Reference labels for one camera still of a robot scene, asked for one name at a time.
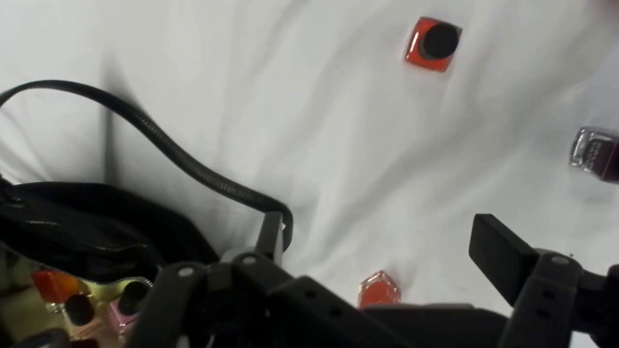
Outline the peach nail polish bottle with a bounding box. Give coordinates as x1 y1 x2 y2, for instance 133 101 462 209
62 292 108 344

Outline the black handbag with strap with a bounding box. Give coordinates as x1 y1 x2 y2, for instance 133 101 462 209
0 77 296 348

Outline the yellow cloth bag lining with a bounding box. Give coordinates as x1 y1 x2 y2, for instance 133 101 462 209
0 253 157 344

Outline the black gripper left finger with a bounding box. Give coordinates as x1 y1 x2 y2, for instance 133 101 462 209
124 211 364 348

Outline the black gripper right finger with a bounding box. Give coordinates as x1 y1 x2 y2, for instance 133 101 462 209
468 213 619 348

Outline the pale pink nail polish bottle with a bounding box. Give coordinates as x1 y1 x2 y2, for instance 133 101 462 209
104 276 155 338

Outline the dark purple nail polish bottle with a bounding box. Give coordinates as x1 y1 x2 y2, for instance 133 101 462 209
567 126 619 186

